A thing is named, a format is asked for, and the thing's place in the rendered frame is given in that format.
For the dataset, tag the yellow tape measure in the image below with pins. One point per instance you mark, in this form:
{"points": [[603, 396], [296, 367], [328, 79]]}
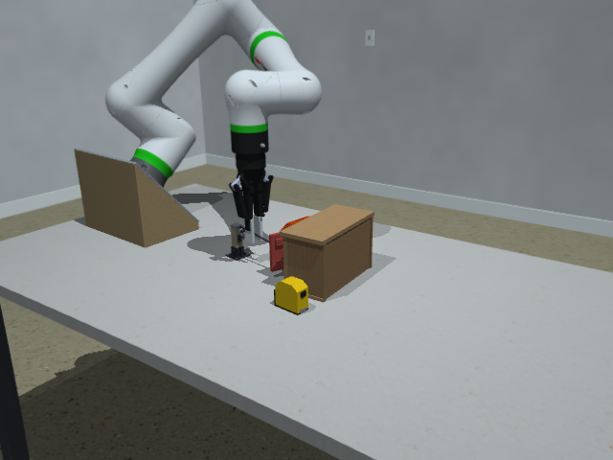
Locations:
{"points": [[291, 294]]}

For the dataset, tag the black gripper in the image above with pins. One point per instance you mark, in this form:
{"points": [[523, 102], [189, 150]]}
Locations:
{"points": [[255, 187]]}

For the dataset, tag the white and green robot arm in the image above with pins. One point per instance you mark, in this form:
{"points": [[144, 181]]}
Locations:
{"points": [[282, 86]]}

